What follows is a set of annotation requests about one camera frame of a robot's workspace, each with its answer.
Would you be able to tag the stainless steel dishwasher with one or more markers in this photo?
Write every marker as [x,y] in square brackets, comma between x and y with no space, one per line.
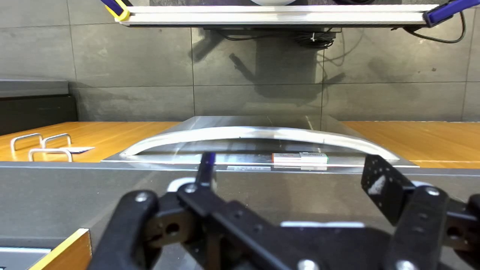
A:
[249,132]

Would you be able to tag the plain wooden base cabinet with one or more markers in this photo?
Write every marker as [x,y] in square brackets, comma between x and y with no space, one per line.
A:
[440,144]

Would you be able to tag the blue clamp yellow tip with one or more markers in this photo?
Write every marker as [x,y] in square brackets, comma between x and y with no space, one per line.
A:
[116,7]

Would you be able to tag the robot mounting platform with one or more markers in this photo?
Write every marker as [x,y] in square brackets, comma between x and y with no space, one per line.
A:
[279,15]

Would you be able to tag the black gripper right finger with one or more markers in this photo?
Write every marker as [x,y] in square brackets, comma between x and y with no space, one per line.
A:
[420,225]

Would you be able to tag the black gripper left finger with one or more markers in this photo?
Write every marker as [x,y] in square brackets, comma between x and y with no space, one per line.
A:
[135,225]

